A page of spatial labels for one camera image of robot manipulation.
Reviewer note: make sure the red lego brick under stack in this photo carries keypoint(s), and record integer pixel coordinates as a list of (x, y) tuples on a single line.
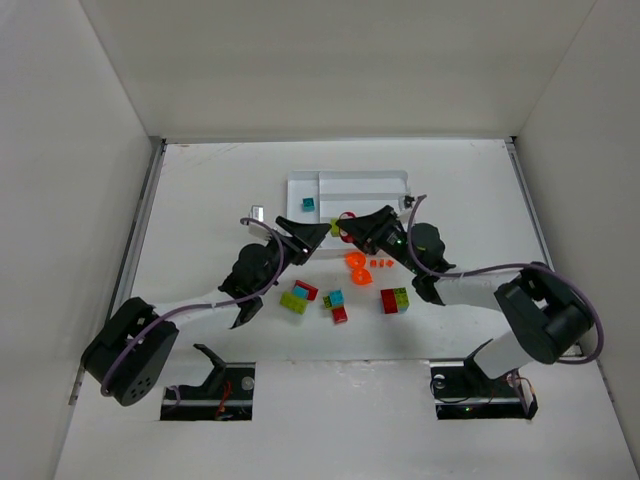
[(339, 315)]

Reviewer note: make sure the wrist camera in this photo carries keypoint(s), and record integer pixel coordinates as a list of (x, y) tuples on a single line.
[(407, 202), (256, 225)]

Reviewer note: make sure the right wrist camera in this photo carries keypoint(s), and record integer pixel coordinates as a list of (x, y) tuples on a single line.
[(407, 202)]

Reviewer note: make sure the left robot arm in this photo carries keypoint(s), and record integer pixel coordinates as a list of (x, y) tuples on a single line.
[(128, 354)]

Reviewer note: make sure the lime lego brick right cluster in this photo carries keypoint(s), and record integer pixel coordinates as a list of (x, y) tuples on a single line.
[(401, 296)]

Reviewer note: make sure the red lego brick right cluster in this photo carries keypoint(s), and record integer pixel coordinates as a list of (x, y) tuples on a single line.
[(388, 301)]

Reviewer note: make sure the lime small lego brick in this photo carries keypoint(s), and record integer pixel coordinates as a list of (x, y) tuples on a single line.
[(335, 230)]

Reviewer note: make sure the teal rounded lego brick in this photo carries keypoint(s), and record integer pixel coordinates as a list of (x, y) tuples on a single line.
[(300, 292)]

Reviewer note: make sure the red long lego brick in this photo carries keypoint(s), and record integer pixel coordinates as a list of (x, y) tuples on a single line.
[(313, 291)]

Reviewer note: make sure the lime lego brick cluster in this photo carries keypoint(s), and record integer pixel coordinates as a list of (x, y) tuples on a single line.
[(401, 296), (294, 303)]

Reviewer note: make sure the white compartment tray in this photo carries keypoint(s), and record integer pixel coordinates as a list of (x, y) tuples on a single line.
[(360, 192)]

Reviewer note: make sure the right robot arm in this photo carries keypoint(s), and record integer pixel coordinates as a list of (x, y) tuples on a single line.
[(546, 313)]

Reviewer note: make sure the lime lego brick left cluster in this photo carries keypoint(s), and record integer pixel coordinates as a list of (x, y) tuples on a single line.
[(294, 303)]

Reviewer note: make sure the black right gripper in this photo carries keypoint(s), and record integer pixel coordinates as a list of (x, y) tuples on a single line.
[(379, 232)]

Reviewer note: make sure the teal lego brick on stack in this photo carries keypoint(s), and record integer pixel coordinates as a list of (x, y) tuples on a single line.
[(336, 298)]

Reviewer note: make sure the orange round disc piece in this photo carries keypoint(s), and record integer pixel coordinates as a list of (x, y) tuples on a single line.
[(361, 276)]

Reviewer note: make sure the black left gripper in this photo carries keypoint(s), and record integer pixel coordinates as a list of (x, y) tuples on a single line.
[(295, 240)]

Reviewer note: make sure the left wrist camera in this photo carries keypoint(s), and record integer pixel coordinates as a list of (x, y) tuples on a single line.
[(256, 225)]

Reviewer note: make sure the teal lego in tray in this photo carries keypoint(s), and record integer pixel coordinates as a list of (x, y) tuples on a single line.
[(308, 204)]

